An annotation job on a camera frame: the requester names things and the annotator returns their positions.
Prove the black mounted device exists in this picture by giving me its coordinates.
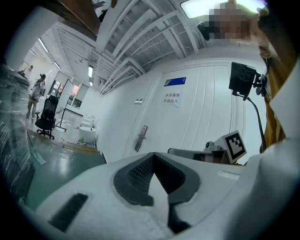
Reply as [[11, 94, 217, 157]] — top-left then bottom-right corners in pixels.
[[228, 61, 268, 101]]

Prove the white door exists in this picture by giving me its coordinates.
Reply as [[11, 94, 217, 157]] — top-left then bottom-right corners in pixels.
[[122, 63, 236, 163]]

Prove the plastic-wrapped bundle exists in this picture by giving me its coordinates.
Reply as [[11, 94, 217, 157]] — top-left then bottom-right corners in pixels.
[[0, 62, 36, 207]]

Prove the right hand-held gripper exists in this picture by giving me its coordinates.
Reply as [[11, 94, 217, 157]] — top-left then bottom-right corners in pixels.
[[167, 130, 248, 166]]

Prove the white paper notice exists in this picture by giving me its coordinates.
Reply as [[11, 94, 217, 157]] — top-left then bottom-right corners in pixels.
[[162, 92, 184, 109]]

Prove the person's white coat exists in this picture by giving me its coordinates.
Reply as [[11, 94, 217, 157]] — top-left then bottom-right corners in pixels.
[[195, 56, 300, 236]]

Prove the ceiling light panel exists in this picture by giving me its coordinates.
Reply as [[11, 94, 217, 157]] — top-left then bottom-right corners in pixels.
[[180, 0, 268, 20]]

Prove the brown wooden shelf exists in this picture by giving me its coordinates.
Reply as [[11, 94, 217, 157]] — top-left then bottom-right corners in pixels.
[[43, 0, 102, 42]]

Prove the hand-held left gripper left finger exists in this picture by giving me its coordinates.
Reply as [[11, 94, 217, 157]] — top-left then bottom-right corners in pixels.
[[35, 152, 175, 240]]

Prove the white rolling whiteboard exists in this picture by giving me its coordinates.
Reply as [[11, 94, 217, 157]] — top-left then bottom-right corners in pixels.
[[54, 78, 76, 132]]

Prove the person's mustard jacket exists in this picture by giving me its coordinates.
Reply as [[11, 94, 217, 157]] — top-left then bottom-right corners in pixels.
[[257, 7, 300, 153]]

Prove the black office chair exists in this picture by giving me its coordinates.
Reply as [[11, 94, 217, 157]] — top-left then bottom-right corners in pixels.
[[35, 95, 60, 141]]

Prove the silver door lock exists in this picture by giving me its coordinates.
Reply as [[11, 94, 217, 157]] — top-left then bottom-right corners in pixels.
[[134, 125, 149, 153]]

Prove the black head-mounted camera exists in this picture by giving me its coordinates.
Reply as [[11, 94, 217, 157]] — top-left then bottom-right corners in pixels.
[[197, 20, 212, 42]]

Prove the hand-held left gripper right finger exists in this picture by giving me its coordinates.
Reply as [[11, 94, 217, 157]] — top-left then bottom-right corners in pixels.
[[152, 151, 247, 235]]

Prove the blue rectangular sign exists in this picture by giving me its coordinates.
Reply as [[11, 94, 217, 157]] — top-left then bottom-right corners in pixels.
[[164, 76, 187, 87]]

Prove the white round tub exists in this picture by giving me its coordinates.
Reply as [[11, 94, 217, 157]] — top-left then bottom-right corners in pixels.
[[78, 126, 98, 144]]

